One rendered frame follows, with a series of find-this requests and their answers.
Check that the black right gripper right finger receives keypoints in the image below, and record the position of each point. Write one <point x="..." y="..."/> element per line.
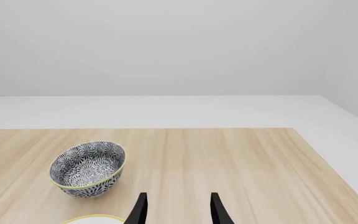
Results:
<point x="219" y="212"/>

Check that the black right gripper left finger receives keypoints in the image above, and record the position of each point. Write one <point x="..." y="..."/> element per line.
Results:
<point x="139" y="212"/>

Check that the white plate with yellow rim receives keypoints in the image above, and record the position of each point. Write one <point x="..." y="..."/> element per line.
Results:
<point x="95" y="220"/>

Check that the black white patterned bowl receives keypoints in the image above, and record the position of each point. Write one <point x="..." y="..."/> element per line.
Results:
<point x="87" y="168"/>

